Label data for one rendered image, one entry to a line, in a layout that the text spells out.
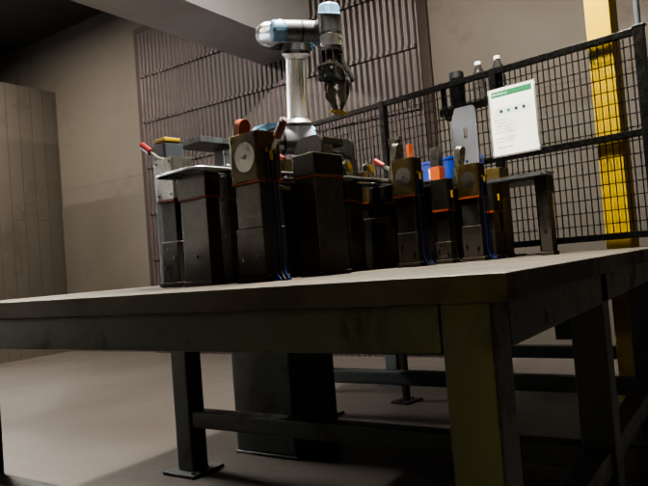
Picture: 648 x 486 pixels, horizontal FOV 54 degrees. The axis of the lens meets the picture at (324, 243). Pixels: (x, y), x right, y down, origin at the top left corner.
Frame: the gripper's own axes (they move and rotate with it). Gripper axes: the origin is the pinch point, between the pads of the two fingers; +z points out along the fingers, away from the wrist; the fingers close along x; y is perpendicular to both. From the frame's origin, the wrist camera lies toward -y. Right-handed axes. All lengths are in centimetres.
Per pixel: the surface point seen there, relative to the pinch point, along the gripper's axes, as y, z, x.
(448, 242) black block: -16, 49, 29
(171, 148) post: 44, 14, -37
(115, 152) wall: -286, -82, -400
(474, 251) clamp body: -29, 52, 35
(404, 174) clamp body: 4.7, 26.5, 23.3
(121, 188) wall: -286, -44, -393
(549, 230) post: -45, 47, 58
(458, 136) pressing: -68, 3, 21
